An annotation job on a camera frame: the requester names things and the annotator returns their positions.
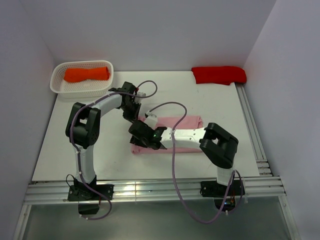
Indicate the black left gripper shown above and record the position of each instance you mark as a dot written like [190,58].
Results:
[134,116]

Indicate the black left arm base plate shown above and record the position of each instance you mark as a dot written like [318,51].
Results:
[102,191]

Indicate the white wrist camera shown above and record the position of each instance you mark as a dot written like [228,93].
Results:
[141,95]
[151,120]

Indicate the aluminium front rail frame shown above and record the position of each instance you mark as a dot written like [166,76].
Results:
[56,192]

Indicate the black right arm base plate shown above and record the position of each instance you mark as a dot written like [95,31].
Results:
[215,190]

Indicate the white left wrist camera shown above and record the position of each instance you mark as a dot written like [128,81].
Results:
[141,95]

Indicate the folded red t shirt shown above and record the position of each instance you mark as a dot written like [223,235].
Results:
[222,75]

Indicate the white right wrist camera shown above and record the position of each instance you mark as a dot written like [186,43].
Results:
[151,120]

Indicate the pink t shirt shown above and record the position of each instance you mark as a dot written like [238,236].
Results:
[189,122]

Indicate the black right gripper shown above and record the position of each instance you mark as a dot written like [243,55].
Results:
[134,139]

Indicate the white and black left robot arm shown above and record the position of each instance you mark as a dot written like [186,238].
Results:
[83,129]

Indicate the white perforated plastic basket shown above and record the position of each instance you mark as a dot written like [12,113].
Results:
[84,89]

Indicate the rolled orange t shirt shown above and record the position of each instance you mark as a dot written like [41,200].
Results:
[76,75]

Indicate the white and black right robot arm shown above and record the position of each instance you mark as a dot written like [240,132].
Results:
[215,142]

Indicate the aluminium right side rail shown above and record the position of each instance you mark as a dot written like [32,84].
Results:
[259,153]

